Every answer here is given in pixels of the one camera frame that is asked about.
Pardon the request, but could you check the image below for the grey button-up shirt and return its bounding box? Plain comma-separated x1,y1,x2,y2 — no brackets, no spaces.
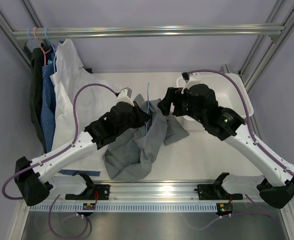
103,94,189,182

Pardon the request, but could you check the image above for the white slotted cable duct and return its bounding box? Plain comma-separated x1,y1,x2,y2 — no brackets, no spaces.
30,202,218,213

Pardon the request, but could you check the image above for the aluminium hanging rail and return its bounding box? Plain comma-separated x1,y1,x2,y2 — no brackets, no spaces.
13,23,285,40

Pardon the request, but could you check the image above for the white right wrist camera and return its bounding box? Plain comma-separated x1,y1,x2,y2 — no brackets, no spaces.
181,72,201,91

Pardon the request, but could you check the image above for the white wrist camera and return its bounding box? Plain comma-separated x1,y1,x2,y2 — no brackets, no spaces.
117,87,134,106
181,72,201,91

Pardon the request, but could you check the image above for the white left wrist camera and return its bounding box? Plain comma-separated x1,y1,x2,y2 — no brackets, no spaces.
117,87,134,106

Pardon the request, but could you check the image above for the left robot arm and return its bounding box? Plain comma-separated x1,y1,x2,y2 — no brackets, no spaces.
14,102,151,207

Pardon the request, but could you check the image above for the white plastic bin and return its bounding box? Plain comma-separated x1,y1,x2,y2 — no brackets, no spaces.
176,72,254,123

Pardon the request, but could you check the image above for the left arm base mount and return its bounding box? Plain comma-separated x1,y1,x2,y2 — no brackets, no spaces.
65,173,110,201

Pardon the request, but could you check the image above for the blue checkered shirt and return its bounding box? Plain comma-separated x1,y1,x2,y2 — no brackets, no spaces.
40,53,100,177

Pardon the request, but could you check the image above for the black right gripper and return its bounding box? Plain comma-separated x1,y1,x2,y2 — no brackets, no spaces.
157,87,206,125

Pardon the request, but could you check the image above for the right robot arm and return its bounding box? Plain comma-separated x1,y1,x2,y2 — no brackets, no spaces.
157,83,294,209

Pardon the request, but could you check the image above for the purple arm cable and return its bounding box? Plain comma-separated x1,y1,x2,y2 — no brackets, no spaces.
186,69,294,188
2,83,120,200

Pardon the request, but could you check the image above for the pink wire hanger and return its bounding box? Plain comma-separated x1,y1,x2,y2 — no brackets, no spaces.
33,26,53,66

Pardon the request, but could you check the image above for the light blue hanger with white shirt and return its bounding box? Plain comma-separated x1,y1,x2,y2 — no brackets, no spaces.
44,26,57,73

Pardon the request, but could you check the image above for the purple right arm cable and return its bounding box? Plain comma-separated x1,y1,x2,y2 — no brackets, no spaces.
186,69,294,188

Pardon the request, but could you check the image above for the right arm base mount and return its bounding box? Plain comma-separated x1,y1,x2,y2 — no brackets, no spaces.
194,172,243,201

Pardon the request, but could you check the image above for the blue wire hanger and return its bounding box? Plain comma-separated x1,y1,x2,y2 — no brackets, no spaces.
145,82,152,135

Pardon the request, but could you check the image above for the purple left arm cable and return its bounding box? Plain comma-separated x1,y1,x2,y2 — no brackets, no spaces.
2,83,120,200

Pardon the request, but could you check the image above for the black garment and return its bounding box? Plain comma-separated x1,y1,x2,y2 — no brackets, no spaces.
29,47,46,152

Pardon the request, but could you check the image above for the white shirt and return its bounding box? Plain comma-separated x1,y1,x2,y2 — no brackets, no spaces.
50,38,125,173

